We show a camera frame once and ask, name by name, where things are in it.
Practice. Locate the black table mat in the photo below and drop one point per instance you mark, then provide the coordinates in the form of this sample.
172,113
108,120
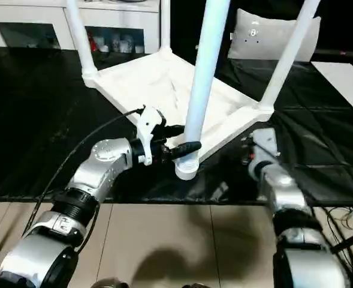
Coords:
32,120

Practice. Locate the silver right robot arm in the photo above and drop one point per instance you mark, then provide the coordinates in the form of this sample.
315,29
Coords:
290,210

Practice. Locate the white glass-door cabinet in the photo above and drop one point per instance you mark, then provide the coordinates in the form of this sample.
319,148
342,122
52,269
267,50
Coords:
32,24

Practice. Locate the black cabinet with yellow label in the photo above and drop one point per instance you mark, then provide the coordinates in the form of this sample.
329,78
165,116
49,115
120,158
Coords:
185,24

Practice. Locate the white flat board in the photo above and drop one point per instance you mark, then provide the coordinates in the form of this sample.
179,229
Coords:
344,81

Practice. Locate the black stand bar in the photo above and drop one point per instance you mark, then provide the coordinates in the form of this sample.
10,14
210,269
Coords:
351,241

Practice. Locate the grey cushion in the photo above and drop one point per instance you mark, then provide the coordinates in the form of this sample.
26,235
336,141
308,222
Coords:
260,36

